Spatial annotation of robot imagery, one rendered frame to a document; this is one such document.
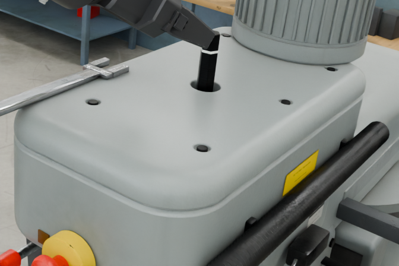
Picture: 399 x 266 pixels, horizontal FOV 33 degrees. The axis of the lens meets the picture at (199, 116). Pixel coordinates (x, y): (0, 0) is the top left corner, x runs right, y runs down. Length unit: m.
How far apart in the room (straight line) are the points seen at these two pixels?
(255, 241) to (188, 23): 0.23
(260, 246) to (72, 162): 0.21
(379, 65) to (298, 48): 0.49
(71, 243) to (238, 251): 0.17
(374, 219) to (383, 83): 0.30
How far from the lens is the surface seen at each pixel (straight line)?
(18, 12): 6.43
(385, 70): 1.37
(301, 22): 0.92
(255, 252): 0.69
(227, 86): 0.82
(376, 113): 1.20
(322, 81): 0.89
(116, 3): 0.65
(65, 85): 0.76
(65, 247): 0.70
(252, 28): 0.95
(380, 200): 1.32
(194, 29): 0.69
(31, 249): 0.83
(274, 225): 0.72
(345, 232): 1.26
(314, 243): 0.92
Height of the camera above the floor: 2.20
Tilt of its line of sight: 25 degrees down
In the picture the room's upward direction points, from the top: 7 degrees clockwise
